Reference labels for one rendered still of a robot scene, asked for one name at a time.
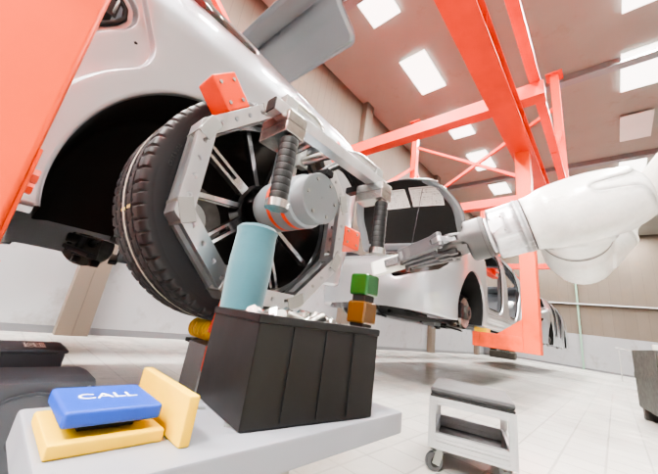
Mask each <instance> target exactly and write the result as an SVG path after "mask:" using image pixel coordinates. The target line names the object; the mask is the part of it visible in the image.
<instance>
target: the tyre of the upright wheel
mask: <svg viewBox="0 0 658 474"><path fill-rule="evenodd" d="M210 116H212V113H211V111H210V109H209V107H208V105H207V103H206V101H205V102H203V103H199V104H196V105H194V106H191V107H189V108H187V109H186V110H183V111H182V112H180V113H179V114H177V115H176V116H174V117H173V118H172V119H170V120H169V121H168V122H167V123H166V124H164V125H163V126H162V127H161V128H160V129H158V130H157V131H156V132H155V133H154V134H153V135H152V136H151V137H150V138H149V139H146V140H145V141H144V142H143V143H142V144H141V145H140V146H139V147H138V148H137V149H136V150H135V151H134V152H133V154H132V155H131V156H130V157H129V159H128V160H127V163H126V164H125V165H124V167H123V169H122V172H121V173H120V175H119V180H118V181H117V188H116V189H115V196H114V199H113V203H114V205H113V216H114V218H113V226H114V227H115V229H114V233H115V235H116V236H117V238H116V241H117V244H118V245H119V246H118V250H119V252H120V254H121V255H123V257H122V259H123V261H124V262H126V263H127V265H126V267H127V268H128V270H131V274H132V276H133V277H134V278H135V280H136V281H139V284H140V286H141V287H142V288H143V289H146V292H147V293H149V294H150V295H153V296H152V297H153V298H155V299H156V300H157V301H159V302H161V303H162V304H163V305H165V306H167V307H169V308H171V309H174V310H176V311H179V312H181V313H184V314H187V315H191V316H194V315H195V317H197V316H198V317H199V318H200V317H201V318H203V319H207V320H212V318H213V316H214V308H215V307H216V306H218V304H219V301H220V299H214V298H212V296H211V294H210V293H209V291H208V290H207V289H206V286H205V284H204V282H203V281H202V279H201V277H200V275H199V274H198V272H197V270H196V269H195V267H194V265H193V264H192V263H191V261H190V259H189V257H188V256H187V254H186V252H185V250H184V249H183V247H182V245H181V244H180V242H179V240H178V238H177V237H176V235H175V233H174V231H173V230H172V228H171V226H168V221H167V219H166V218H165V215H164V211H165V206H166V203H165V202H166V201H167V200H168V197H169V193H170V190H171V187H172V184H173V181H174V178H175V175H176V172H177V169H178V166H179V163H180V160H181V157H182V154H183V150H184V147H185V144H186V141H187V135H188V134H189V132H190V129H191V126H192V125H194V124H195V123H196V122H198V121H199V120H201V119H203V118H207V117H210ZM145 142H146V143H145ZM144 143H145V144H144ZM143 144H144V145H143ZM142 146H143V147H142ZM141 147H142V148H141ZM140 148H141V150H140ZM139 150H140V151H139ZM138 151H139V153H138ZM137 153H138V155H137ZM136 155H137V156H136ZM135 156H136V158H135ZM134 158H135V160H134ZM133 160H134V162H133ZM132 162H133V164H132ZM131 164H132V168H131V170H130V171H129V169H130V166H131ZM128 172H129V175H128V177H127V174H128ZM126 177H127V182H126V186H125V192H124V203H123V207H122V197H123V190H124V185H125V180H126ZM122 211H124V223H125V228H126V234H127V238H128V241H129V243H130V247H131V250H132V253H133V255H134V257H135V258H136V260H137V263H138V264H139V266H140V268H141V270H142V271H143V272H144V274H145V276H146V277H147V279H148V280H149V281H150V282H151V283H152V284H153V286H154V287H155V288H156V289H157V290H158V291H159V292H160V293H161V294H162V295H163V296H164V297H162V296H161V295H160V294H159V293H158V292H157V291H156V290H155V289H154V288H153V287H152V286H151V284H150V283H149V282H148V281H147V279H146V278H145V277H144V275H143V274H142V272H141V271H140V269H139V267H138V266H137V264H136V262H135V260H134V258H133V256H132V254H131V252H130V249H129V246H128V243H127V240H126V236H125V232H124V226H123V219H122ZM165 298H166V299H165ZM167 300H169V302H168V301H167ZM171 303H173V305H172V304H171ZM175 306H176V307H175ZM179 308H181V309H182V310H181V309H179ZM185 311H186V312H185ZM187 312H188V313H187ZM189 313H190V314H189ZM192 314H193V315H192Z"/></svg>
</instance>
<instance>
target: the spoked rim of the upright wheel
mask: <svg viewBox="0 0 658 474"><path fill-rule="evenodd" d="M261 130H262V128H261V127H257V126H252V127H248V128H245V129H242V130H238V131H235V132H232V133H228V134H225V135H222V136H218V137H215V140H214V143H213V147H212V150H211V156H210V160H209V162H210V163H211V164H212V165H213V167H214V168H215V169H216V170H217V171H218V173H219V174H220V175H221V176H222V177H223V179H224V180H225V181H226V182H227V183H228V184H229V186H230V187H231V188H232V189H233V190H234V192H235V194H234V195H233V197H232V198H231V200H228V199H225V198H221V197H218V196H215V195H211V194H208V193H204V192H201V191H200V194H199V198H198V200H201V201H205V202H209V203H213V204H217V205H221V206H225V207H228V214H229V219H230V220H228V221H226V222H224V223H222V224H220V225H219V226H217V227H215V228H213V229H211V230H209V231H207V232H208V234H209V235H210V236H212V235H213V234H215V233H217V232H219V231H221V230H223V229H225V228H226V231H224V232H222V233H220V234H218V235H217V236H215V237H213V238H211V240H212V242H213V243H216V242H218V241H220V240H221V239H223V238H225V237H227V236H229V235H230V234H232V233H234V232H236V231H237V226H238V225H240V224H242V223H244V222H249V221H248V220H247V219H246V217H245V207H246V205H247V204H249V203H253V202H254V198H255V196H256V195H257V193H258V192H259V191H260V190H261V189H262V188H263V187H264V186H265V185H267V184H270V180H271V175H272V171H273V167H274V162H275V157H276V152H274V151H272V150H271V149H269V148H267V147H266V146H264V145H262V144H261V143H259V138H260V132H261ZM220 152H223V153H227V154H230V155H233V156H235V157H238V158H240V159H241V160H243V161H245V162H246V163H248V169H249V175H250V180H251V186H249V187H248V186H247V185H246V184H245V183H244V181H243V180H242V179H241V178H240V176H239V175H238V174H237V173H236V171H235V170H234V169H233V168H232V166H231V165H230V164H229V163H228V161H227V160H225V159H224V157H223V156H222V155H221V154H220ZM258 173H259V174H260V175H261V176H262V177H263V179H264V180H265V182H264V185H263V186H262V185H259V178H258ZM311 173H312V172H311V171H310V169H309V167H308V166H307V169H306V170H299V169H297V173H296V175H299V174H311ZM322 231H323V224H319V225H317V226H316V227H313V228H308V229H301V230H293V231H285V232H277V233H278V237H277V244H276V247H275V250H274V257H273V263H272V268H271V273H270V278H269V282H268V287H267V290H270V291H275V292H280V293H282V292H284V291H286V290H287V289H288V288H289V287H290V286H291V285H292V284H293V283H295V282H296V281H297V280H298V279H299V278H300V277H301V276H302V275H303V274H305V273H306V272H307V271H308V270H309V269H310V267H311V265H312V263H313V262H314V260H315V257H316V255H317V252H318V250H319V246H320V243H321V238H322Z"/></svg>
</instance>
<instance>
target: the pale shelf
mask: <svg viewBox="0 0 658 474"><path fill-rule="evenodd" d="M43 410H52V409H51V407H40V408H28V409H22V410H20V411H19V412H18V413H17V416H16V418H15V421H14V423H13V426H12V429H11V431H10V434H9V436H8V439H7V441H6V451H7V461H8V471H9V474H281V473H284V472H287V471H290V470H293V469H296V468H299V467H302V466H305V465H308V464H311V463H313V462H316V461H319V460H322V459H325V458H327V457H330V456H333V455H336V454H339V453H342V452H345V451H348V450H353V449H356V448H359V447H362V446H365V445H368V444H371V443H374V442H377V441H380V440H383V439H386V438H389V437H392V436H394V435H396V434H399V433H400V432H401V416H402V413H401V412H400V411H398V410H395V409H393V408H390V407H387V406H384V405H381V404H378V403H374V402H372V407H371V416H370V417H365V418H358V419H350V420H341V421H333V422H325V423H317V424H308V425H301V426H293V427H284V428H276V429H268V430H260V431H252V432H244V433H238V432H237V431H236V430H235V429H233V428H232V427H231V426H230V425H229V424H228V423H227V422H226V421H225V420H224V419H222V418H221V417H220V416H219V415H218V414H217V413H216V412H215V411H214V410H212V409H211V408H210V407H209V406H208V405H207V404H206V403H205V402H204V401H202V400H201V399H200V401H199V405H198V409H197V413H196V418H195V422H194V426H193V430H192V435H191V439H190V443H189V446H188V447H186V448H181V449H178V448H177V447H176V446H175V445H174V444H173V443H172V442H171V441H170V440H169V439H168V438H167V437H166V436H165V435H163V438H162V440H161V441H159V442H155V443H150V444H144V445H139V446H133V447H127V448H122V449H116V450H106V451H100V452H94V453H89V454H84V455H78V456H73V457H67V458H61V459H56V460H50V461H45V462H43V461H41V459H40V455H39V451H38V447H37V444H36V441H35V437H34V434H33V430H32V426H31V420H32V417H33V414H34V413H35V412H36V411H43Z"/></svg>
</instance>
